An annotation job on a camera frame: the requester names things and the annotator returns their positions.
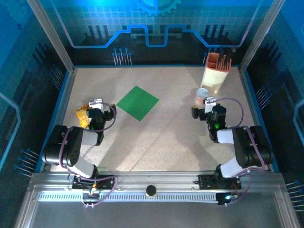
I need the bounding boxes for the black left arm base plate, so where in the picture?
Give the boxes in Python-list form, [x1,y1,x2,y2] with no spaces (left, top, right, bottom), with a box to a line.
[72,174,115,190]

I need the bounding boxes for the aluminium front rail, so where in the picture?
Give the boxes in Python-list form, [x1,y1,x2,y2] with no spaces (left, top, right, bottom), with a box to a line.
[27,170,285,193]

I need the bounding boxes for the grey metal front panel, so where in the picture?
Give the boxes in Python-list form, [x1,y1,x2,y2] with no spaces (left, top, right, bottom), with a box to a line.
[14,185,300,228]

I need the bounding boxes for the blue table edge strip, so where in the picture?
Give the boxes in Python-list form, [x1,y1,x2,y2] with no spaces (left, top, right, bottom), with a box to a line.
[239,67,281,173]
[35,67,77,173]

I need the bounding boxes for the white slotted cable duct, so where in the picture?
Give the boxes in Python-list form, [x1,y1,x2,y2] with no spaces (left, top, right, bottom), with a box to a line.
[38,191,219,203]

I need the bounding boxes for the small lit controller board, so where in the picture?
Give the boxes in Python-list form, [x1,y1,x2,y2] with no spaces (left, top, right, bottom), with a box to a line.
[82,187,102,197]
[217,192,239,206]

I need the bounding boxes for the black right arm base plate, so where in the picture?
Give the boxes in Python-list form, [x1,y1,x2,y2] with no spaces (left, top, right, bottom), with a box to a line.
[198,174,242,190]

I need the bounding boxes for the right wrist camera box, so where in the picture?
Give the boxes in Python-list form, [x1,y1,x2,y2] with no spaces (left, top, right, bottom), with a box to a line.
[204,96,217,114]

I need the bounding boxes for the aluminium frame post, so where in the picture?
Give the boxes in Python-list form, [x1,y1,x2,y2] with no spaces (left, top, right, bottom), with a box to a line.
[25,0,77,73]
[238,0,287,74]

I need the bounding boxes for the yellow snack bag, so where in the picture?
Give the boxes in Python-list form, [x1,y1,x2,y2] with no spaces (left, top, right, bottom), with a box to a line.
[75,103,91,129]

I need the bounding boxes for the black utensil handle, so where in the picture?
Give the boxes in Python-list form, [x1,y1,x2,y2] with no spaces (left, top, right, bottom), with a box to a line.
[225,46,238,69]
[218,48,226,71]

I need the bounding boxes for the cream orange utensil holder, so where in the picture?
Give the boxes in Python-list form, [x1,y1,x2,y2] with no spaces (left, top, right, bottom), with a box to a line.
[200,52,232,95]

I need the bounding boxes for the orange can silver lid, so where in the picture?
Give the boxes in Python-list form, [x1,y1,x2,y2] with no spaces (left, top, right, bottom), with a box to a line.
[194,87,210,106]

